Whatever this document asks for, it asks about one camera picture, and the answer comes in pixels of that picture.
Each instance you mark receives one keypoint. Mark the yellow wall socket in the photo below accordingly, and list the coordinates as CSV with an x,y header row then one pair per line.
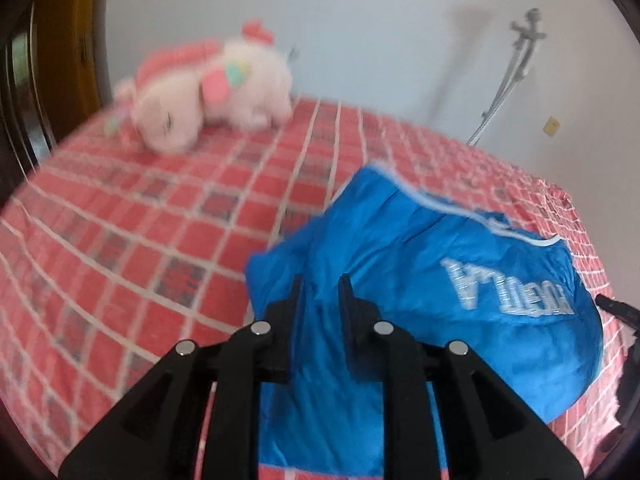
x,y
551,126

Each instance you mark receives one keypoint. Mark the pink plush toy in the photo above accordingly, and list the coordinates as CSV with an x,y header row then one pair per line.
x,y
225,90

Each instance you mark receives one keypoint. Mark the red plaid bed sheet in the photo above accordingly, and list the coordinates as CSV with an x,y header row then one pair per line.
x,y
150,210

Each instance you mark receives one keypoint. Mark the brown wooden wardrobe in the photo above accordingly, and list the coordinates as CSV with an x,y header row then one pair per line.
x,y
75,35

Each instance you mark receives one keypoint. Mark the grey garment steamer pole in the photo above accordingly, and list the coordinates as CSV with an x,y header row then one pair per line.
x,y
505,85

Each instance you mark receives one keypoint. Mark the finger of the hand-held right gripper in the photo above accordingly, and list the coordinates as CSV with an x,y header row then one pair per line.
x,y
617,307

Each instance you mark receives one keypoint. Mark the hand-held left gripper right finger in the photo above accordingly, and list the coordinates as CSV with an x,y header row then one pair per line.
x,y
357,335

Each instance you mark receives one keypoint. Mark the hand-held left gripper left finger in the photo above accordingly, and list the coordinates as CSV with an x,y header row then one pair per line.
x,y
285,330

